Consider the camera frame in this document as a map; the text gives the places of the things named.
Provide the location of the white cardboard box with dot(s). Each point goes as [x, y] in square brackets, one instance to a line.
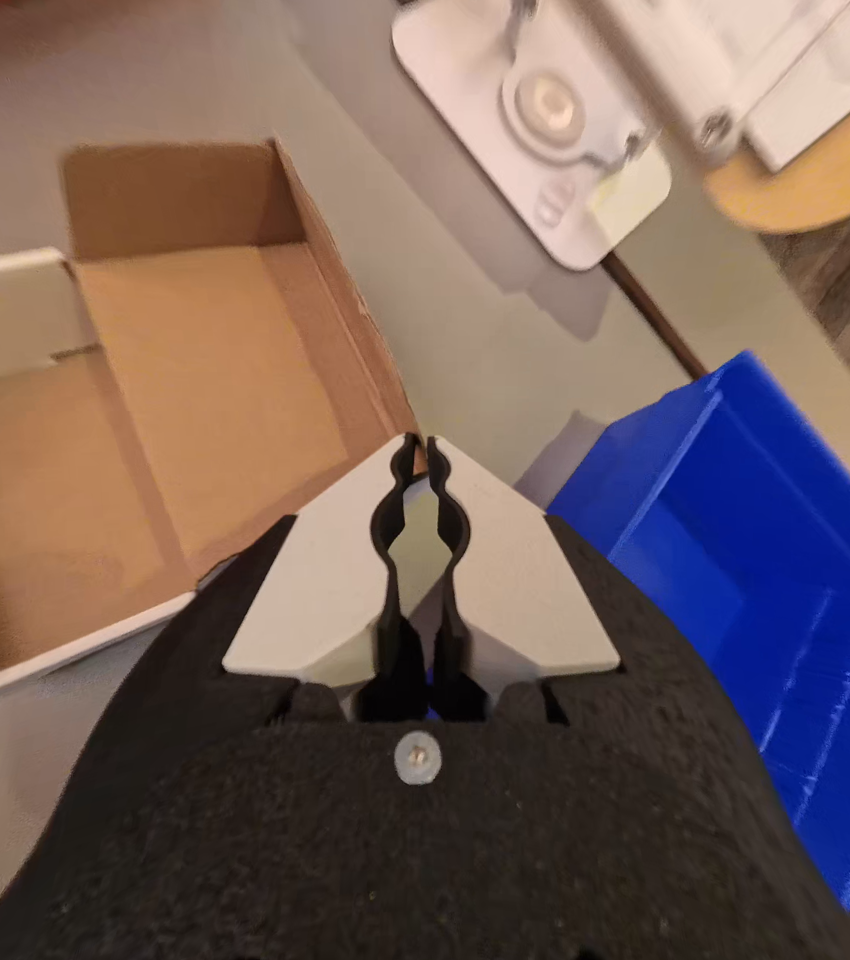
[207, 360]

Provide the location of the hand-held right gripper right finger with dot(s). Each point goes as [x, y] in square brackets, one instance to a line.
[537, 600]

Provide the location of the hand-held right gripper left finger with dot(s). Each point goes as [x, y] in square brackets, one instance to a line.
[312, 600]

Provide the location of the blue plastic bin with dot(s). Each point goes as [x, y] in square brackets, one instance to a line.
[769, 600]

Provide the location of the white lamp stand base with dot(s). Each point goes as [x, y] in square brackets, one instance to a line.
[470, 112]

